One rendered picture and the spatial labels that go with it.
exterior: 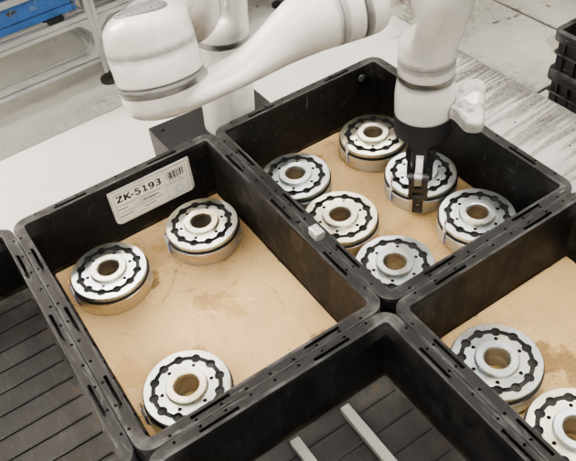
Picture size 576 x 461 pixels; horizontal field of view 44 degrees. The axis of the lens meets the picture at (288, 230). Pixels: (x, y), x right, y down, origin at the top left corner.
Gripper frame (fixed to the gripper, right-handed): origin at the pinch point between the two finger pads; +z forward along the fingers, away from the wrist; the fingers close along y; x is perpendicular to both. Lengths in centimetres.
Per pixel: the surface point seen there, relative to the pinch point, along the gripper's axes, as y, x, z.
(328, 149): -10.7, -14.7, 2.3
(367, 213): 5.9, -6.6, -0.6
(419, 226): 4.6, 0.5, 2.3
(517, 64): -165, 28, 84
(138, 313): 24.3, -34.1, 2.5
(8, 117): -118, -159, 85
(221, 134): -0.8, -28.0, -7.6
